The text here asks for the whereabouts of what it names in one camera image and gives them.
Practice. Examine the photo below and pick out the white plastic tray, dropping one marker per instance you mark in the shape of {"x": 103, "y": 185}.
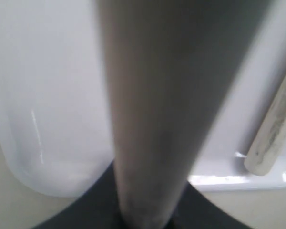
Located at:
{"x": 55, "y": 132}

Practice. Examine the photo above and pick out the white wooden drumstick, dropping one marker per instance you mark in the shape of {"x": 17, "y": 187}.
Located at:
{"x": 271, "y": 136}
{"x": 169, "y": 65}

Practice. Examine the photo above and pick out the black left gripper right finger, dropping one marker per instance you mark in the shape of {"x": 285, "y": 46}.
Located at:
{"x": 194, "y": 211}

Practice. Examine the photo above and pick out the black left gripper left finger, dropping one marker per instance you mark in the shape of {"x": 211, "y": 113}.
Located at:
{"x": 96, "y": 209}

